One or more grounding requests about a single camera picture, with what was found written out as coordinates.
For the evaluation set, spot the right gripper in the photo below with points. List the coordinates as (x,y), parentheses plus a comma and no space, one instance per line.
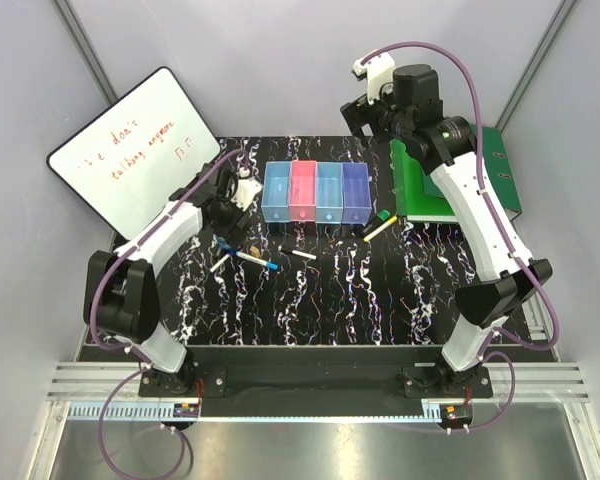
(360,112)

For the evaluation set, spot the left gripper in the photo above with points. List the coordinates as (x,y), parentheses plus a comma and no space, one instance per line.
(234,236)

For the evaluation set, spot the light blue end bin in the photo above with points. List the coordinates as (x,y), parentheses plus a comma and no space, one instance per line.
(275,199)

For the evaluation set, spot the purple storage bin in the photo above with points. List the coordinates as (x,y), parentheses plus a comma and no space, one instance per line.
(356,193)

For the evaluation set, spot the pink storage bin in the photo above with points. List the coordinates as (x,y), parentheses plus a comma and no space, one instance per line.
(302,198)

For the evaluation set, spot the green lever arch binder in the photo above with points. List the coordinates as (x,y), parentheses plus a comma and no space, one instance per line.
(419,200)

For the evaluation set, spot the light blue storage bin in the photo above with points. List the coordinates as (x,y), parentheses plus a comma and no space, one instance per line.
(329,193)

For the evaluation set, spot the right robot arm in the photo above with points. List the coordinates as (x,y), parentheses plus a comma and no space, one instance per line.
(403,104)

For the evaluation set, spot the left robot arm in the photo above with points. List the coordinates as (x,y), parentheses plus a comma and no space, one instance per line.
(121,293)

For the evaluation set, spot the blue round tape dispenser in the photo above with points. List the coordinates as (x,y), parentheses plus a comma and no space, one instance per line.
(224,245)

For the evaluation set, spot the white marker blue cap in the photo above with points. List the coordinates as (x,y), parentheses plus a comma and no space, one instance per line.
(255,260)

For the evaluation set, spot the white marker black cap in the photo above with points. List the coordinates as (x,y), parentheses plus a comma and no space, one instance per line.
(221,262)

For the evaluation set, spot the white pen black tip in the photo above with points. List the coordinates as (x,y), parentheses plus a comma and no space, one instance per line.
(297,253)

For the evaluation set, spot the black marble pattern mat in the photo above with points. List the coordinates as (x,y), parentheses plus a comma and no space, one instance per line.
(397,289)

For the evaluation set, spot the green black highlighter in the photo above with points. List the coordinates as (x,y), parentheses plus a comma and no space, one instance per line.
(374,223)

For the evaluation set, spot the yellow white marker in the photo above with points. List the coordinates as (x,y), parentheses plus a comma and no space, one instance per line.
(385,225)

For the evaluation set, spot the white dry-erase board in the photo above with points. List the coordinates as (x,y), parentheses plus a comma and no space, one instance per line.
(127,162)

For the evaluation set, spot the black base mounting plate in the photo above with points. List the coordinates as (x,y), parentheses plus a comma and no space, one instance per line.
(315,383)

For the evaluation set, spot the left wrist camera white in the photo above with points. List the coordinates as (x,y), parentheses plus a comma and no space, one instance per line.
(243,191)

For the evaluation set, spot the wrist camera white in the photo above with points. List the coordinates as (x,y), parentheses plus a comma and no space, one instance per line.
(243,191)
(378,72)

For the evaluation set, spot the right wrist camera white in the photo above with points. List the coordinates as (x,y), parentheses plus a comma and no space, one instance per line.
(378,72)

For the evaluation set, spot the aluminium rail frame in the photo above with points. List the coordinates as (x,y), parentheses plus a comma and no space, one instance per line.
(539,424)

